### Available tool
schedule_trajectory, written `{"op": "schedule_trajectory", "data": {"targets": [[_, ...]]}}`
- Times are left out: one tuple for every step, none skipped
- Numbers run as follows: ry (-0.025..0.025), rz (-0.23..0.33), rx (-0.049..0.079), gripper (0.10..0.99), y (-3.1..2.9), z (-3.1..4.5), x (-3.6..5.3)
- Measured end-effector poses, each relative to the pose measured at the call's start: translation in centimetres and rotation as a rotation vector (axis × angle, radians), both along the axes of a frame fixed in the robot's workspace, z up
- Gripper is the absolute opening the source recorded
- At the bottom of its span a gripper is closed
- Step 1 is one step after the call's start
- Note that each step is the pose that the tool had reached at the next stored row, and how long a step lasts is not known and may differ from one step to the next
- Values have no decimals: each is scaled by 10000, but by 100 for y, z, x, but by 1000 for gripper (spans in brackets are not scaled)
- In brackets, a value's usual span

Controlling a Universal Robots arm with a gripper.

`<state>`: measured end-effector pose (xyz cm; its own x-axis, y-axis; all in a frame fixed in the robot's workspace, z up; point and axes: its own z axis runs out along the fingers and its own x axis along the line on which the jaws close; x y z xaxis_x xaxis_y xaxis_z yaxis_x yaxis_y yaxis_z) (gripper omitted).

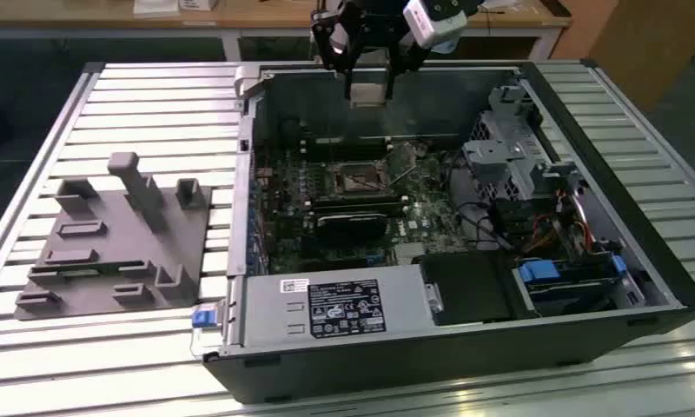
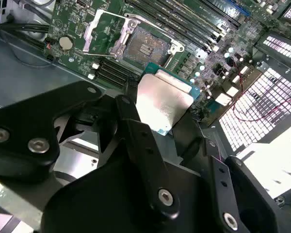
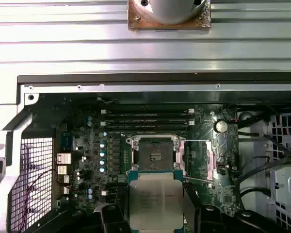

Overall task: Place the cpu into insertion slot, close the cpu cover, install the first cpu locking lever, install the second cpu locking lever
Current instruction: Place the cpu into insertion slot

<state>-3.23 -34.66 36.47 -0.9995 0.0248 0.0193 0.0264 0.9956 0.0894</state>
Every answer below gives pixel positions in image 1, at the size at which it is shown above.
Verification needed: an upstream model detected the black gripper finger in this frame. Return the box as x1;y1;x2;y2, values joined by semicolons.
383;29;433;103
310;0;363;101

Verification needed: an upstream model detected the silver square CPU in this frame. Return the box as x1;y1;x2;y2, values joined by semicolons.
350;81;391;109

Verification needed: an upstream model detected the black CPU socket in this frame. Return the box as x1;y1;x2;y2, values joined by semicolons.
330;160;391;196

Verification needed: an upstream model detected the black drive bay cover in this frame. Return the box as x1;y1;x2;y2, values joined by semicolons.
420;253;529;327

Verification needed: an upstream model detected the wooden desk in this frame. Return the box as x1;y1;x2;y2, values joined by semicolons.
0;0;574;62

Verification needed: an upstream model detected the grey metal drive cage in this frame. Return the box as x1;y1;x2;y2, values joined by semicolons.
474;84;578;202

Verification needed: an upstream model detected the white cardboard box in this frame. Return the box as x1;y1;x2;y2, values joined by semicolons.
132;0;182;18

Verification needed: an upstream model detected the green motherboard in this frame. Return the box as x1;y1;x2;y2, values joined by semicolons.
253;141;472;275

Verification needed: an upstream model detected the black graphics card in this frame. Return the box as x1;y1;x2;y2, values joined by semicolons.
315;211;387;240

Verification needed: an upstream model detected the wooden cabinet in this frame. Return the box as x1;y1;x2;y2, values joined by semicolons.
550;0;695;114

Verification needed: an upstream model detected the silver chipset heat sink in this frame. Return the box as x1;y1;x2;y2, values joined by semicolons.
393;242;428;261

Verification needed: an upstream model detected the hard disk in blue carrier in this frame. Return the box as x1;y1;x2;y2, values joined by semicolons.
516;258;621;314

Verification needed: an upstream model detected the grey parts rack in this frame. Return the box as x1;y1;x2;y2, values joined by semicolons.
12;151;217;321

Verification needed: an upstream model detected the grey power supply unit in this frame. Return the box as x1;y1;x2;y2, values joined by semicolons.
223;265;442;348

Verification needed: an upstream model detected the blue plastic clip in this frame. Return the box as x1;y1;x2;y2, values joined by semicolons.
191;306;222;329

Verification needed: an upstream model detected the green RAM stick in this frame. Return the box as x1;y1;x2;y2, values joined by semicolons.
55;263;123;277

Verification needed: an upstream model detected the black PC case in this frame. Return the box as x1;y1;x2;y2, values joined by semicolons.
202;59;695;403

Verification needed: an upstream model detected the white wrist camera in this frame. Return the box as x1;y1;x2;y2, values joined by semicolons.
402;0;470;48

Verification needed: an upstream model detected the black power wire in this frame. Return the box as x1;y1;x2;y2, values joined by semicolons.
457;202;524;253

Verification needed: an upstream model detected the orange yellow wire bundle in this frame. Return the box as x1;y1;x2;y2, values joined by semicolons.
524;216;593;255

